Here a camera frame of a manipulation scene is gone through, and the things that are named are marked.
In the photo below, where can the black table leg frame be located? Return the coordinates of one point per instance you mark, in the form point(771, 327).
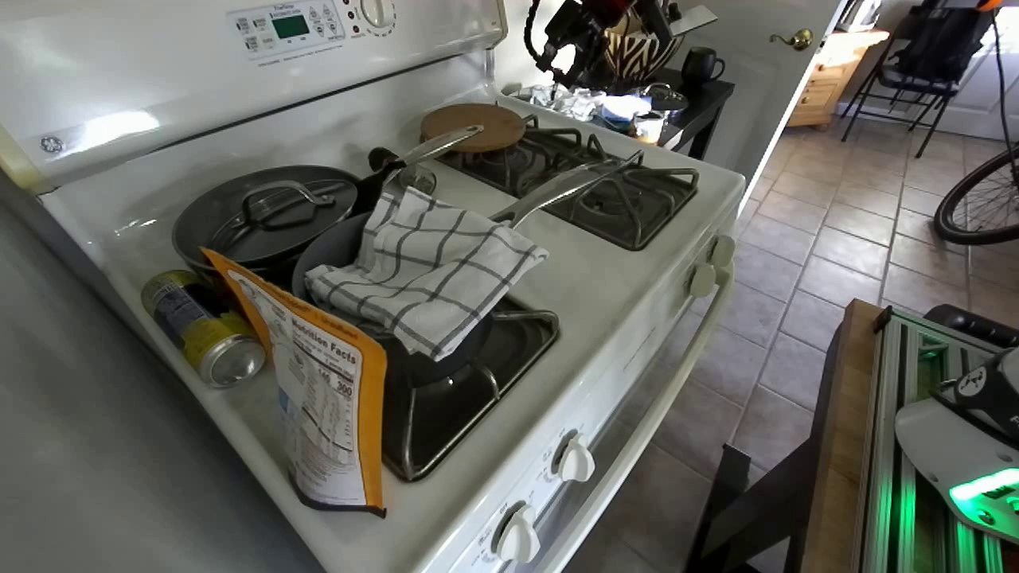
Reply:
point(745, 511)

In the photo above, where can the zebra print holder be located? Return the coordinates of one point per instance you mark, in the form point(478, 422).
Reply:
point(638, 51)

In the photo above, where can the yellow spray can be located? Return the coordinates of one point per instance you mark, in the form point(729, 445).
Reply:
point(212, 338)

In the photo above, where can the black mug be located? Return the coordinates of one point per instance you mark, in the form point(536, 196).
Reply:
point(702, 69)

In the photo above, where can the black flat device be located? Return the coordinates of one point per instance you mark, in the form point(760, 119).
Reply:
point(973, 324)

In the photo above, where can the round cork mat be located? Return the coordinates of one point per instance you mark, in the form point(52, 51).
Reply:
point(486, 119)

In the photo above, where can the white stove knob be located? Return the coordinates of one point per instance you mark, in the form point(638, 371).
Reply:
point(721, 253)
point(574, 461)
point(517, 534)
point(702, 278)

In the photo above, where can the black burner grate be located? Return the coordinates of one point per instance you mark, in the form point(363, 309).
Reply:
point(447, 408)
point(626, 207)

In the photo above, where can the black folding chair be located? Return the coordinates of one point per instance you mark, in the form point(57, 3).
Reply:
point(933, 50)

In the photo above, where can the white gas stove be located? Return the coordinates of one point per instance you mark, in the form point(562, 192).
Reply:
point(607, 271)

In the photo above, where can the brass door knob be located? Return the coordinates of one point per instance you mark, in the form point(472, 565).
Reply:
point(794, 41)

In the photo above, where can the dark pan lid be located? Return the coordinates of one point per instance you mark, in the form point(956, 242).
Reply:
point(228, 228)

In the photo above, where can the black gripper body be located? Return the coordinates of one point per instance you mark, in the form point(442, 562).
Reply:
point(580, 43)

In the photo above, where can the wooden crate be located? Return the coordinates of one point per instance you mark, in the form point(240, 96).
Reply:
point(832, 80)

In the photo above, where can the white checkered dish towel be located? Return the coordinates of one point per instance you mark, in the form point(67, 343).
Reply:
point(424, 275)

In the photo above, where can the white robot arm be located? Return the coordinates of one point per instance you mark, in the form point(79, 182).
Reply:
point(943, 448)

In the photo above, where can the wooden table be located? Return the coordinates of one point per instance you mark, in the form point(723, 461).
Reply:
point(838, 448)

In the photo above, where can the aluminium rail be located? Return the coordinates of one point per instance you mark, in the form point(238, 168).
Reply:
point(886, 448)

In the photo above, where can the white door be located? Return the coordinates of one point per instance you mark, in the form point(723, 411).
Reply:
point(767, 96)

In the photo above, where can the black frying pan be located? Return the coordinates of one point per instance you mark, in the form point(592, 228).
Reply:
point(437, 144)

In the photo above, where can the bicycle wheel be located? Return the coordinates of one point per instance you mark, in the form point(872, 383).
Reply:
point(956, 207)

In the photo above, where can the orange food bag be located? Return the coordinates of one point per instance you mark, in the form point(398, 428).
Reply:
point(319, 404)

